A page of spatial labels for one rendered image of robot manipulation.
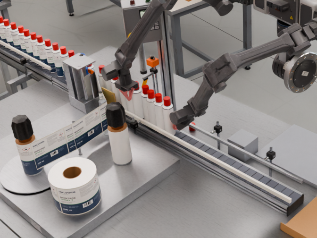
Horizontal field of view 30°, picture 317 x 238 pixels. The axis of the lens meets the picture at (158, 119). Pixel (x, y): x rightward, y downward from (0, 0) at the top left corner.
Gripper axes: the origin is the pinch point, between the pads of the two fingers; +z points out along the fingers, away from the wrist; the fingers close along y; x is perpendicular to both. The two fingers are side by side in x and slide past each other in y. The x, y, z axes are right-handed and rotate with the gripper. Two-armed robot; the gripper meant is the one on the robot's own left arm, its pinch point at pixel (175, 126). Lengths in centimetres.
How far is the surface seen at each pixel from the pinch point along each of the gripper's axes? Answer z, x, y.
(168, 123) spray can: -0.7, -3.4, 2.4
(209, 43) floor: 175, -67, -201
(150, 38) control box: -16.8, -38.8, -7.7
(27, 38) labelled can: 68, -100, 1
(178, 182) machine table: -4.2, 21.7, 19.4
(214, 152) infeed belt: -9.8, 20.8, -1.9
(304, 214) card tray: -38, 63, 1
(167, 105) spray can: -7.9, -9.5, 1.4
